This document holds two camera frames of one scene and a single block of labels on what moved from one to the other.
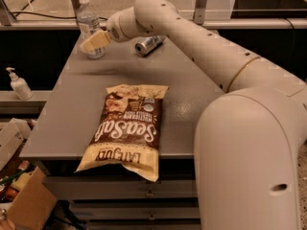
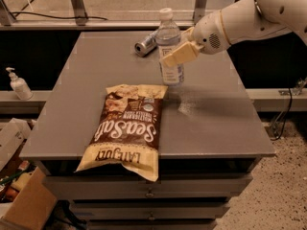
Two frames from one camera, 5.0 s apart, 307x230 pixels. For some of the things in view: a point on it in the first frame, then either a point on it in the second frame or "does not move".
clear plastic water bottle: [92, 38] to [166, 33]
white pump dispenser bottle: [20, 85] does not move
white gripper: [114, 29] to [208, 35]
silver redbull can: [148, 45] does not move
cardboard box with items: [26, 202] does not move
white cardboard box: [12, 133] does not move
